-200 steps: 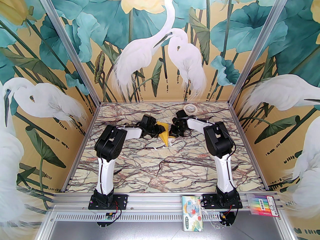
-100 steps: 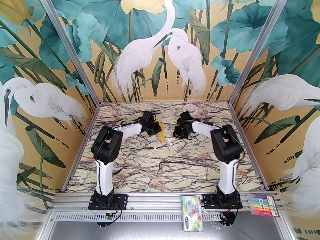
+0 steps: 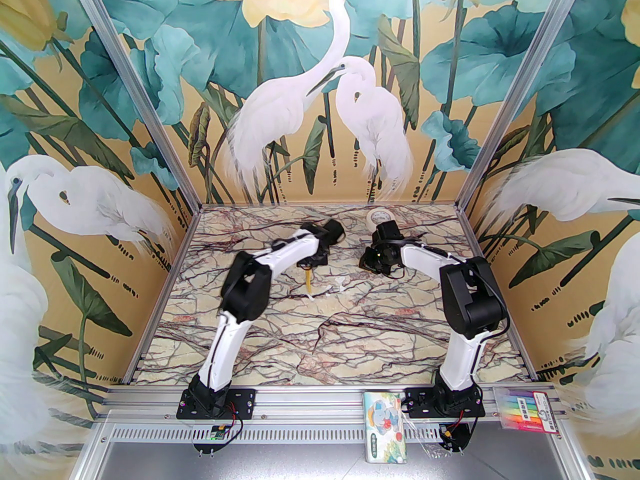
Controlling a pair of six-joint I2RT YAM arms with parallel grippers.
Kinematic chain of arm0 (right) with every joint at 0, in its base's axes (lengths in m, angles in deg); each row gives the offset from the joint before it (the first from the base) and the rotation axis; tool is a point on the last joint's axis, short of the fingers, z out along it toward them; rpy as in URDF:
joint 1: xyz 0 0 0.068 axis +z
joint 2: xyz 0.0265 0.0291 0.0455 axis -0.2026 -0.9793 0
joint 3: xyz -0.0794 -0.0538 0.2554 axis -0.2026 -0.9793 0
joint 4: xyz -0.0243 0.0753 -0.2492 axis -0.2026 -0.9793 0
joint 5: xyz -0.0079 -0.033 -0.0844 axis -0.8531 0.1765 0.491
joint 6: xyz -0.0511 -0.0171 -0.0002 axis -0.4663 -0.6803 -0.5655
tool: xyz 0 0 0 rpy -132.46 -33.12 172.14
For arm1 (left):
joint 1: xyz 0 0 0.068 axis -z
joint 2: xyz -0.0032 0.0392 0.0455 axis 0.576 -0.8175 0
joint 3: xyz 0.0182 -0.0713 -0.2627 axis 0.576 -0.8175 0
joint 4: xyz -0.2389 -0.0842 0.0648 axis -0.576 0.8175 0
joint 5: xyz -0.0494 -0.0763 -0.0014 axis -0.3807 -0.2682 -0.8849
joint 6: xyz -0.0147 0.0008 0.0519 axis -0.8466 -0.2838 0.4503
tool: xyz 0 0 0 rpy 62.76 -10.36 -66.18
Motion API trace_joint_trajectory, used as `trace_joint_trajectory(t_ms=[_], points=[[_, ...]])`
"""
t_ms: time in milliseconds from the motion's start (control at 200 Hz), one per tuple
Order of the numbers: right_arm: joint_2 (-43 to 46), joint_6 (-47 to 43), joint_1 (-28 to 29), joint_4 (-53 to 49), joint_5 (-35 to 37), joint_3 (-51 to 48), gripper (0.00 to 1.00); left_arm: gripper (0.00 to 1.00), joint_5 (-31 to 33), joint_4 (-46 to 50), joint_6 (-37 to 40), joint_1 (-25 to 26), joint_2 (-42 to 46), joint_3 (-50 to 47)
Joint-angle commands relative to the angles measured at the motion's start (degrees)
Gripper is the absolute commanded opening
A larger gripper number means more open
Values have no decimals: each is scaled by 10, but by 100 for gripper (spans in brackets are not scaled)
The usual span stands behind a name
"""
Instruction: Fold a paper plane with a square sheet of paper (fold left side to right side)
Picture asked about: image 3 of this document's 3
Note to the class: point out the yellow paper sheet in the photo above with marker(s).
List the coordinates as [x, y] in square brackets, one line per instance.
[308, 280]

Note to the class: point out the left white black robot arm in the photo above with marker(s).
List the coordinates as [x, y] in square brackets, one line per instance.
[225, 353]

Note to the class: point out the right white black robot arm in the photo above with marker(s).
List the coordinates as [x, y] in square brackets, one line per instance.
[462, 363]

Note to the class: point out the white masking tape roll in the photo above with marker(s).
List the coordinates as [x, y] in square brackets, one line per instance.
[372, 214]

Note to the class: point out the perforated metal strip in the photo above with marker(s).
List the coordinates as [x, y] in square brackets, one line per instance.
[300, 433]

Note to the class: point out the cartoon elephant tissue pack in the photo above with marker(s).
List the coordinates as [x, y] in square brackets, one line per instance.
[385, 423]

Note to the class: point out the small green circuit board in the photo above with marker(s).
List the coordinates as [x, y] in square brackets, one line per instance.
[216, 434]

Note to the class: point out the coloured marker pen pack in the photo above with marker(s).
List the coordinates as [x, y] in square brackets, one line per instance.
[527, 410]

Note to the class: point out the aluminium side frame rail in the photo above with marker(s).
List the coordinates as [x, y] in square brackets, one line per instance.
[474, 238]
[186, 238]

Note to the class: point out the aluminium front frame rail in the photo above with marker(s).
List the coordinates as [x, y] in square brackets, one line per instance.
[310, 403]

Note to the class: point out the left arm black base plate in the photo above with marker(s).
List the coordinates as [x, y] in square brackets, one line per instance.
[245, 403]

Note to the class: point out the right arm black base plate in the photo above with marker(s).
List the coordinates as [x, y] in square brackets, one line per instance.
[415, 403]

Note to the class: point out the aluminium frame post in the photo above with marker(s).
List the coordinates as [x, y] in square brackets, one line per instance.
[142, 93]
[516, 93]

